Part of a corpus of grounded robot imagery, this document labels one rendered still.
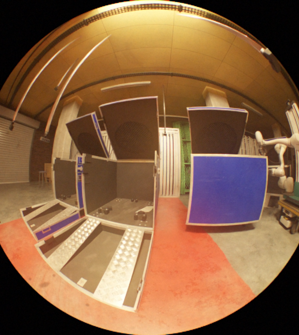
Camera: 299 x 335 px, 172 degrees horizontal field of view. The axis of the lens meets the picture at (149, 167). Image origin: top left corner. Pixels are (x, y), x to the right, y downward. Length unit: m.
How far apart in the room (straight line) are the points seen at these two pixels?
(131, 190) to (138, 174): 0.36
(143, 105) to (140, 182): 1.35
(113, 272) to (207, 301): 0.66
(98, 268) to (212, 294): 0.82
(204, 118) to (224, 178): 0.98
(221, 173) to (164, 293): 1.14
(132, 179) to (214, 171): 1.46
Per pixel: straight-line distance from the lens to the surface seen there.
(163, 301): 0.81
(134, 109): 1.51
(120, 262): 0.87
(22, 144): 6.12
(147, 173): 1.89
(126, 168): 2.00
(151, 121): 1.52
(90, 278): 0.90
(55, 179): 2.17
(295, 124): 2.28
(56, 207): 2.03
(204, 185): 1.09
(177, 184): 2.89
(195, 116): 1.66
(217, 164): 1.11
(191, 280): 0.91
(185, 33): 2.56
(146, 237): 1.14
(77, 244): 1.09
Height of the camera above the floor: 0.78
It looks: 1 degrees up
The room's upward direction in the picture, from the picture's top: 1 degrees clockwise
